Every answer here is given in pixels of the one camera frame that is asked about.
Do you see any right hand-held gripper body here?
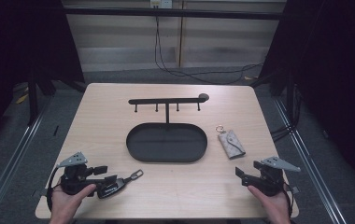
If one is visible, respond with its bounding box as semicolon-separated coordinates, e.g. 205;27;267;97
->
242;156;302;198

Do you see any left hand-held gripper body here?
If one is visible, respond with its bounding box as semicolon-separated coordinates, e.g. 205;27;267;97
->
55;151;106;197

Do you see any black car key with carabiner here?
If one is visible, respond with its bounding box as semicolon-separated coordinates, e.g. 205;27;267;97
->
96;169;145;200

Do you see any grey key pouch with ring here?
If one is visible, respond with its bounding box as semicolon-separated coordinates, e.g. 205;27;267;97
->
215;124;247;161

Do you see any black key stand with tray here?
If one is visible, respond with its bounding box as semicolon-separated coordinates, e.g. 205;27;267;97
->
125;92;211;164

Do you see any person's left hand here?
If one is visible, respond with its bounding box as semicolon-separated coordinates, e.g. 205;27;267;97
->
50;183;97;224

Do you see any person's right hand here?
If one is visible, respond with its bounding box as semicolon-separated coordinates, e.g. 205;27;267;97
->
247;185;291;224

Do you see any black stand leg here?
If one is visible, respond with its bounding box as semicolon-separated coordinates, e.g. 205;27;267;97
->
26;70;40;126

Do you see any yellow floor scrap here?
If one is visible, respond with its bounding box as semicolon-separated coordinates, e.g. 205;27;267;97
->
14;92;30;105

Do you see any dark curtain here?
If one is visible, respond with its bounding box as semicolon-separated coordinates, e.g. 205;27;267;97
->
0;0;86;157
258;0;355;195

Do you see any black horizontal bar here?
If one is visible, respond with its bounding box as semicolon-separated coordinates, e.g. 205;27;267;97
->
63;7;285;21

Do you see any right hand-held gripper cable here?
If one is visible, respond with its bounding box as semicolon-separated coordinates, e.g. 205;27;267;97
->
282;182;294;218

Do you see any hand-held gripper cable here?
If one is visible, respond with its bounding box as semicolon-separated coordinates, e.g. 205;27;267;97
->
282;182;294;218
46;167;63;213

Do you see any left hand-held gripper cable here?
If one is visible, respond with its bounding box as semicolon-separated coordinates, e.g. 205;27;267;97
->
46;167;63;213

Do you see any metal floor rail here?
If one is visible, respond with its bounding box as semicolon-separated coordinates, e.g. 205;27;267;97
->
273;97;349;224
0;96;54;224

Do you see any bundle of black floor cables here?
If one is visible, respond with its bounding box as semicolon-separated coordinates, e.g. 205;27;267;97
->
269;85;305;143

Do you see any long black wall cable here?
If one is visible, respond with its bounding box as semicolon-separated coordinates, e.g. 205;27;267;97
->
153;15;264;86

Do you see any white wall outlet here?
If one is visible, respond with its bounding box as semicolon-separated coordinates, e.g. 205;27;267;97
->
149;0;174;9

